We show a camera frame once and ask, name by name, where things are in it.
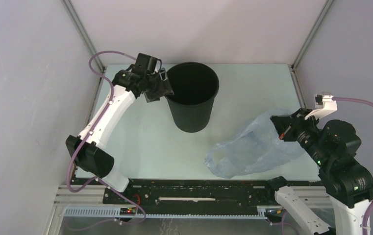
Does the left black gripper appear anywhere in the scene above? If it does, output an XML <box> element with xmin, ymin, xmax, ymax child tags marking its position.
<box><xmin>144</xmin><ymin>68</ymin><xmax>174</xmax><ymax>103</ymax></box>

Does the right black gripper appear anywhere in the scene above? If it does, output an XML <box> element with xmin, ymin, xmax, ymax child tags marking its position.
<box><xmin>270</xmin><ymin>106</ymin><xmax>330</xmax><ymax>165</ymax></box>

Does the black cylindrical trash bin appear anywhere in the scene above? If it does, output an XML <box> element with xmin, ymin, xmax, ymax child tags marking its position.
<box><xmin>166</xmin><ymin>62</ymin><xmax>220</xmax><ymax>133</ymax></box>

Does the light blue plastic trash bag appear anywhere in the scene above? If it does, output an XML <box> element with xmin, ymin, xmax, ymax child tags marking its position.
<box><xmin>204</xmin><ymin>109</ymin><xmax>305</xmax><ymax>179</ymax></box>

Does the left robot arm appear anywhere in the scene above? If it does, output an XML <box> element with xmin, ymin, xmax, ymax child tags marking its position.
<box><xmin>66</xmin><ymin>53</ymin><xmax>173</xmax><ymax>204</ymax></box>

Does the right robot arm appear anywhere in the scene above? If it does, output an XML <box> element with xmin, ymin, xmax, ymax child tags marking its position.
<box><xmin>263</xmin><ymin>108</ymin><xmax>373</xmax><ymax>235</ymax></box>

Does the small circuit board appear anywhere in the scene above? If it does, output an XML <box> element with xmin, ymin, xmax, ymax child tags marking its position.
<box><xmin>119</xmin><ymin>208</ymin><xmax>137</xmax><ymax>216</ymax></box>

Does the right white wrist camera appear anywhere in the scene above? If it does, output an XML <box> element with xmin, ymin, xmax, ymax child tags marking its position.
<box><xmin>304</xmin><ymin>92</ymin><xmax>337</xmax><ymax>120</ymax></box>

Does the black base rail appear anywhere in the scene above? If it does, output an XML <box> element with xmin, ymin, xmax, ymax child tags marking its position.
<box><xmin>77</xmin><ymin>179</ymin><xmax>281</xmax><ymax>215</ymax></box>

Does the left aluminium corner post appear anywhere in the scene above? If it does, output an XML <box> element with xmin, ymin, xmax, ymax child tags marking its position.
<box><xmin>61</xmin><ymin>0</ymin><xmax>97</xmax><ymax>56</ymax></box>

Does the aluminium corner post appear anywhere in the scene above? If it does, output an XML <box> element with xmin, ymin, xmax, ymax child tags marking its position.
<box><xmin>61</xmin><ymin>0</ymin><xmax>97</xmax><ymax>56</ymax></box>
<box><xmin>291</xmin><ymin>0</ymin><xmax>335</xmax><ymax>71</ymax></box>

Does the right aluminium corner post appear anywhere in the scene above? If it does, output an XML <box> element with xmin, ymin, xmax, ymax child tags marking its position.
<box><xmin>291</xmin><ymin>0</ymin><xmax>335</xmax><ymax>71</ymax></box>

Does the grey toothed cable duct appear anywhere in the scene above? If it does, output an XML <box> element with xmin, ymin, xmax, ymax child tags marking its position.
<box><xmin>64</xmin><ymin>206</ymin><xmax>284</xmax><ymax>219</ymax></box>

